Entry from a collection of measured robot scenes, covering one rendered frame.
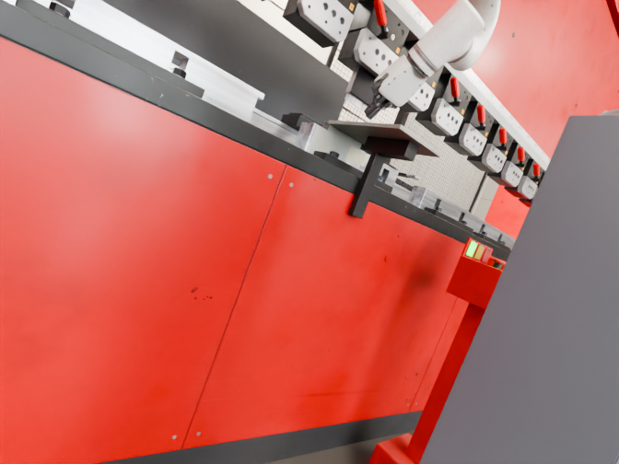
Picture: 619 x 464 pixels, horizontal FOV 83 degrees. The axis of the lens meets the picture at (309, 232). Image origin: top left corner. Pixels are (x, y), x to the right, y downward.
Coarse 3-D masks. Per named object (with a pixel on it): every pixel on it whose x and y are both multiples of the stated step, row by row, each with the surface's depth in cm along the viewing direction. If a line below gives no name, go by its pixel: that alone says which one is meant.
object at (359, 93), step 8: (360, 72) 101; (352, 80) 101; (360, 80) 102; (368, 80) 103; (352, 88) 101; (360, 88) 102; (368, 88) 104; (352, 96) 103; (360, 96) 103; (368, 96) 105; (360, 104) 105; (368, 104) 106
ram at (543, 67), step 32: (384, 0) 95; (416, 0) 101; (448, 0) 108; (512, 0) 126; (544, 0) 137; (576, 0) 150; (416, 32) 105; (512, 32) 131; (544, 32) 143; (576, 32) 158; (608, 32) 176; (448, 64) 116; (480, 64) 126; (512, 64) 137; (544, 64) 150; (576, 64) 166; (608, 64) 186; (480, 96) 131; (512, 96) 143; (544, 96) 158; (576, 96) 175; (608, 96) 198; (512, 128) 150; (544, 128) 166
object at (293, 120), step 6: (288, 114) 121; (294, 114) 121; (300, 114) 117; (282, 120) 123; (288, 120) 120; (294, 120) 117; (300, 120) 116; (306, 120) 118; (312, 120) 120; (294, 126) 118
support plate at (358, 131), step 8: (336, 128) 100; (344, 128) 97; (352, 128) 94; (360, 128) 90; (368, 128) 87; (376, 128) 85; (384, 128) 82; (392, 128) 80; (400, 128) 78; (352, 136) 103; (360, 136) 99; (376, 136) 93; (384, 136) 90; (392, 136) 87; (400, 136) 84; (408, 136) 82; (416, 136) 82; (416, 144) 85; (424, 144) 84; (416, 152) 93; (424, 152) 90; (432, 152) 87
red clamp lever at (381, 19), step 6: (378, 0) 89; (378, 6) 90; (378, 12) 91; (384, 12) 91; (378, 18) 92; (384, 18) 92; (384, 24) 92; (384, 30) 93; (378, 36) 96; (384, 36) 94; (390, 36) 94
